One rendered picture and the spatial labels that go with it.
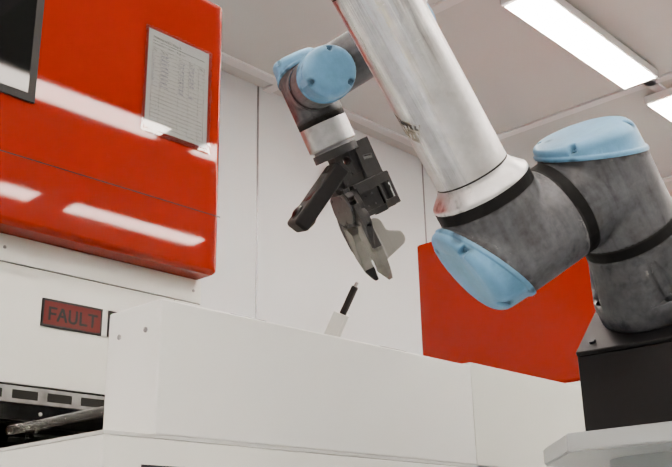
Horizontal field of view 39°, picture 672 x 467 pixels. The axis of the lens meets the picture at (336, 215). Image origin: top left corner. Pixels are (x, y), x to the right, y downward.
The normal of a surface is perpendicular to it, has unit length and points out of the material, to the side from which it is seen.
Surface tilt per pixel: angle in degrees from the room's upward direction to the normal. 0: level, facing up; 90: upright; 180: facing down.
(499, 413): 90
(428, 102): 128
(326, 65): 107
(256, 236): 90
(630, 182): 115
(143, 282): 90
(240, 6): 180
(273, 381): 90
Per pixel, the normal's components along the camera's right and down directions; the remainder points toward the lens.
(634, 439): -0.70, -0.23
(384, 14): -0.04, 0.26
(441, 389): 0.73, -0.25
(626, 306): -0.67, 0.23
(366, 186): 0.33, -0.09
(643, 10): 0.02, 0.94
